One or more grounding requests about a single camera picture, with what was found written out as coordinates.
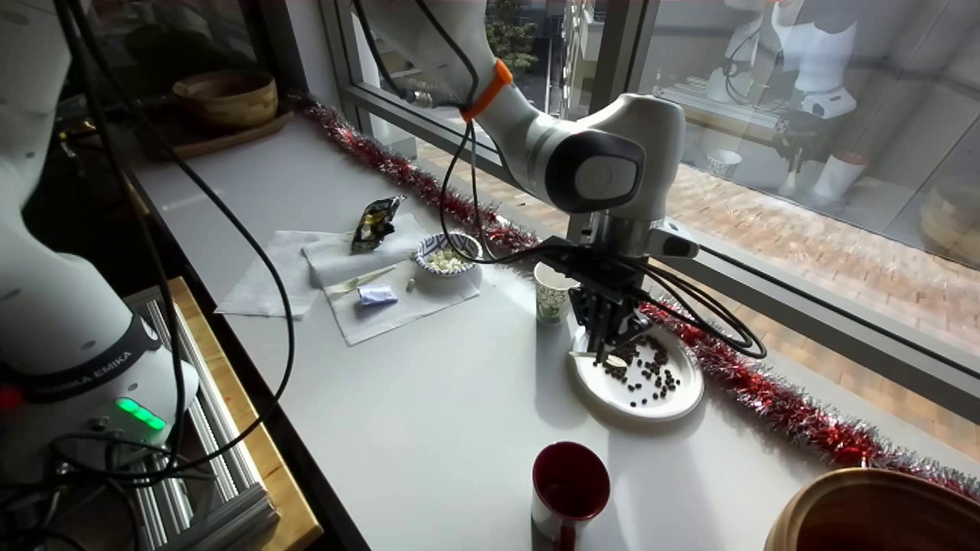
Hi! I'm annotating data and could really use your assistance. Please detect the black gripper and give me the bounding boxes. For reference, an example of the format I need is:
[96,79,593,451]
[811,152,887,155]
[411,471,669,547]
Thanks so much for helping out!
[540,239,650,355]

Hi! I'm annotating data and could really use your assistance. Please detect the cream plastic spoon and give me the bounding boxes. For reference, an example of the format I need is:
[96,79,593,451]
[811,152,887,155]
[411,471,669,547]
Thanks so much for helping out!
[596,349,630,370]

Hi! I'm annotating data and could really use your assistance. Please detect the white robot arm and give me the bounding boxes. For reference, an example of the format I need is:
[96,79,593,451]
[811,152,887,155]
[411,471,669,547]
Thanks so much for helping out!
[351,0,682,357]

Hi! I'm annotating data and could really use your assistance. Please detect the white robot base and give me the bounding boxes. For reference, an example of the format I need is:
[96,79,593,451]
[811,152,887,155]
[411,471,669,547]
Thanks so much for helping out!
[0,0,199,483]

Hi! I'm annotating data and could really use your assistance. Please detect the white patterned paper cup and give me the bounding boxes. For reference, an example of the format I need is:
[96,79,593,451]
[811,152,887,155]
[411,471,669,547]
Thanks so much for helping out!
[534,262,577,324]

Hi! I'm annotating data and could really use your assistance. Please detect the white plate with beans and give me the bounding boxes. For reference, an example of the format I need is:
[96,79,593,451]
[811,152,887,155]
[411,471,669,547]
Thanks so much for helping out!
[567,327,706,422]

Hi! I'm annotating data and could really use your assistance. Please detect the red silver tinsel garland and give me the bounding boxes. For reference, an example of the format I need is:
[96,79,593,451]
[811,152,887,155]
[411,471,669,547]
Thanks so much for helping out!
[302,104,980,503]

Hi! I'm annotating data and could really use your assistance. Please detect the patterned bowl with food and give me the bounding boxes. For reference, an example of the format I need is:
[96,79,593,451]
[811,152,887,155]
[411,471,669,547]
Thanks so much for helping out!
[413,233,480,292]

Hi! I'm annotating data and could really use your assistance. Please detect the white mug red interior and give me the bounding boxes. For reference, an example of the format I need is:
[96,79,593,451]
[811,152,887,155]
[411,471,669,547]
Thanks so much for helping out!
[531,441,611,551]

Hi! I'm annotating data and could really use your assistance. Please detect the black yellow snack bag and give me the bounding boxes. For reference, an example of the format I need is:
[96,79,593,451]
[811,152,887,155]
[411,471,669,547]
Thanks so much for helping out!
[348,195,399,253]

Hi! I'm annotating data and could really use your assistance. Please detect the cream plastic fork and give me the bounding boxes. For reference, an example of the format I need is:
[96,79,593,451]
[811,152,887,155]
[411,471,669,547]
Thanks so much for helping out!
[324,267,391,301]

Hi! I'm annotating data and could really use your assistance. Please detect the folded white paper napkin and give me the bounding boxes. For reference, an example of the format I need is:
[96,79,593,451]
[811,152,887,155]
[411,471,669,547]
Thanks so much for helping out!
[300,233,351,256]

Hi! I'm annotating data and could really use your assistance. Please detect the golden wooden bowl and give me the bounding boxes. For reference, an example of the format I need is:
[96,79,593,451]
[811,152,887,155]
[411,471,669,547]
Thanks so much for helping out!
[762,469,980,551]

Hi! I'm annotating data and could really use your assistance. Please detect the large white paper napkin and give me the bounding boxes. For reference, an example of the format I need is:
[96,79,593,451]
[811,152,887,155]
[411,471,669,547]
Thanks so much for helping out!
[218,248,316,320]

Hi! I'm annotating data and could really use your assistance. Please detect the grey metal rack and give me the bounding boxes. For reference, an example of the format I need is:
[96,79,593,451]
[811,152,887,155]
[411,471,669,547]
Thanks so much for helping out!
[135,315,279,551]

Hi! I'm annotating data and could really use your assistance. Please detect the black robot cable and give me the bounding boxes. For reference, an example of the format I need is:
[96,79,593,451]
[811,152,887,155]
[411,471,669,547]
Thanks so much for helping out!
[630,253,773,361]

